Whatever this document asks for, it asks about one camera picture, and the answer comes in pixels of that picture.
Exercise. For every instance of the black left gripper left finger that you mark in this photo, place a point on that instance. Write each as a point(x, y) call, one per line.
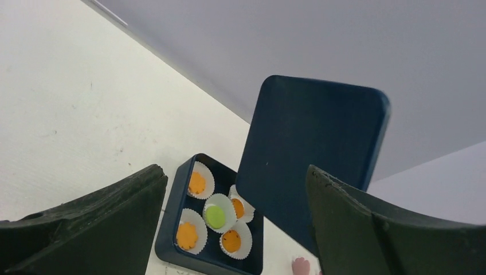
point(109, 231)

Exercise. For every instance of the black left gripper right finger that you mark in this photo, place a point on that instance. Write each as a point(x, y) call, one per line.
point(358, 233)

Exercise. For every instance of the pink cat paw tongs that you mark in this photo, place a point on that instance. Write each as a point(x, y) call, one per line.
point(301, 266)

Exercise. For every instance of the orange flower cookie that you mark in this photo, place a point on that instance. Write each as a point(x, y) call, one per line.
point(197, 184)

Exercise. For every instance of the green round cookie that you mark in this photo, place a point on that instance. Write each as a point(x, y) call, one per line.
point(215, 217)

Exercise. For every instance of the dark blue box lid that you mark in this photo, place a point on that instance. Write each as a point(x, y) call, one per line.
point(299, 122)

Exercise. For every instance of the orange speckled round cookie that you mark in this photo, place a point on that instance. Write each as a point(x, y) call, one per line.
point(231, 241)

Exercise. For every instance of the dark blue square box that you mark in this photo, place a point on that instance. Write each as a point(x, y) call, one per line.
point(208, 258)

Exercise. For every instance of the white paper cup front-left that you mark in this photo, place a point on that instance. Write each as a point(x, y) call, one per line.
point(199, 224)

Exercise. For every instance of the white paper cup back-right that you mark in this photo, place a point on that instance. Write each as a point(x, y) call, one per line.
point(249, 210)

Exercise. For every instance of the white paper cup back-left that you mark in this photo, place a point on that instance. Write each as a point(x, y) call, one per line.
point(210, 182)

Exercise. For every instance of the white paper cup front-right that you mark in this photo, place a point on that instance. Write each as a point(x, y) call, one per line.
point(246, 241)

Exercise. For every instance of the white paper cup centre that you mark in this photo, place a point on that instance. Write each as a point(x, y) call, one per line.
point(224, 202)

